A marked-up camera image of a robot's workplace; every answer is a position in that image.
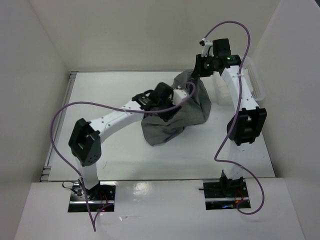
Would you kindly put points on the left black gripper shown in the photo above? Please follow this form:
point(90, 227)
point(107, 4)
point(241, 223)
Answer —
point(172, 112)

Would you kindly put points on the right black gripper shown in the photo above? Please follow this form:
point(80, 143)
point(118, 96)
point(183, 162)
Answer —
point(198, 71)

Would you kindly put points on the grey pleated skirt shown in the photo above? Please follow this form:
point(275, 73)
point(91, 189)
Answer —
point(195, 111)

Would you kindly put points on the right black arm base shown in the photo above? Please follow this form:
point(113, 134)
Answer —
point(217, 199)

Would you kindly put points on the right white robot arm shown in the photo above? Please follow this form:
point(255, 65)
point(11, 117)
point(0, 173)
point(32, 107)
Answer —
point(248, 120)

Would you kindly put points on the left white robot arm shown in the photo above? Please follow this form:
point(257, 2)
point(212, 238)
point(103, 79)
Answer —
point(87, 136)

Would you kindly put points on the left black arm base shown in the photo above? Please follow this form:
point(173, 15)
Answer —
point(101, 199)

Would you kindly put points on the white folded cloth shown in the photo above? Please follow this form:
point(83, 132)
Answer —
point(222, 92)

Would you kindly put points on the white plastic basket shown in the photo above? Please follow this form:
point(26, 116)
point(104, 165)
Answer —
point(253, 79)

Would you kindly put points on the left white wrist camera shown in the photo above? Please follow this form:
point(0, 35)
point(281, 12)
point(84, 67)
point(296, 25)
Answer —
point(179, 96)

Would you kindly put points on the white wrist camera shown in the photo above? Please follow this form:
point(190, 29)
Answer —
point(207, 48)
point(179, 96)

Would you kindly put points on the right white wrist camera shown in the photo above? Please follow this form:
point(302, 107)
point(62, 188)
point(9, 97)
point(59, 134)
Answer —
point(207, 48)

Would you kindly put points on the aluminium table edge rail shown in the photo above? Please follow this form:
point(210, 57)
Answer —
point(54, 134)

